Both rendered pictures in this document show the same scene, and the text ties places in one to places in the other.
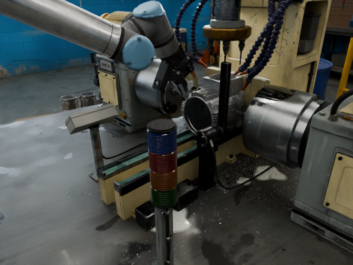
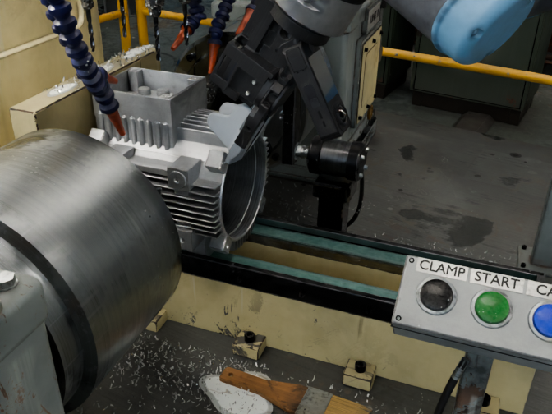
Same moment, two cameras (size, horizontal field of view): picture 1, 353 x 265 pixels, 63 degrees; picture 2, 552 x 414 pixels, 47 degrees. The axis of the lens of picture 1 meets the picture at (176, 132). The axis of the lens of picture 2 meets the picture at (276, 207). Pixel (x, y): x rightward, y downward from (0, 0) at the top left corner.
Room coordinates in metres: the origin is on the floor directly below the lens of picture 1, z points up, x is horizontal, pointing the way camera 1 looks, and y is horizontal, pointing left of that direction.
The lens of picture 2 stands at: (1.36, 0.63, 1.43)
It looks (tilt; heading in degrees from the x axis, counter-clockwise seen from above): 30 degrees down; 243
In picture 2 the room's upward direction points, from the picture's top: 1 degrees clockwise
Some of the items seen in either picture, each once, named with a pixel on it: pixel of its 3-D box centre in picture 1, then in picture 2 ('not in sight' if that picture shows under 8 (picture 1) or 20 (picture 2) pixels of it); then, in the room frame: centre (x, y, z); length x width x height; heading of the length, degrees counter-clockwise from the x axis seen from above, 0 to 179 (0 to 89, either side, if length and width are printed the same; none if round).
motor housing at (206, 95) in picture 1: (214, 110); (181, 172); (1.11, -0.16, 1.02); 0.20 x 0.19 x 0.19; 132
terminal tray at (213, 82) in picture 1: (221, 85); (152, 107); (1.14, -0.19, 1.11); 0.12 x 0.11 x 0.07; 132
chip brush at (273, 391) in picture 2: not in sight; (292, 397); (1.07, 0.12, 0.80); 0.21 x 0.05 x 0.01; 129
